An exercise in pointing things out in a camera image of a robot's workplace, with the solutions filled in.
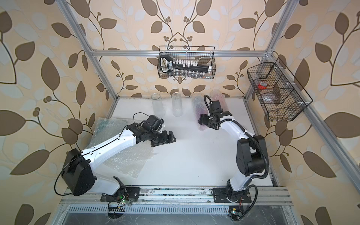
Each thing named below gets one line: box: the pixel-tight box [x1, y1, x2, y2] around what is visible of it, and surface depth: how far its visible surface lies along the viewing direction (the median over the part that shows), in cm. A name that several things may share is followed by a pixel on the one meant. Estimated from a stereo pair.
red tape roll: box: [257, 81, 268, 90], surface depth 84 cm
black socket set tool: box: [158, 54, 213, 74], surface depth 84 cm
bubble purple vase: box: [191, 95, 210, 131], surface depth 107 cm
